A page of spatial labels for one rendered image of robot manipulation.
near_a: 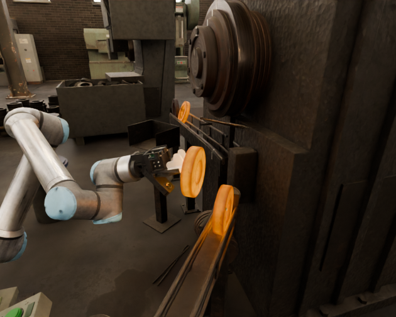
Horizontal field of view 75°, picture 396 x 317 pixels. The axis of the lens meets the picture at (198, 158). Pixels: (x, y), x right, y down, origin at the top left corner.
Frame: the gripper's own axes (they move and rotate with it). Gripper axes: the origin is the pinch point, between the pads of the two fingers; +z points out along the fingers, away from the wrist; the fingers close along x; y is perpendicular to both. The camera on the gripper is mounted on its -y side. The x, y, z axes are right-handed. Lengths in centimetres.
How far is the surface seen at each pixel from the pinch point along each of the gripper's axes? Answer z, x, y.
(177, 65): -323, 804, 65
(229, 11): 14, 36, 43
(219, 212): 7.0, -7.2, -12.6
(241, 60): 15.6, 29.4, 25.5
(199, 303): 8.6, -34.1, -15.6
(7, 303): -100, -18, -47
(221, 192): 7.5, -2.6, -8.7
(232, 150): 5.7, 27.7, -6.5
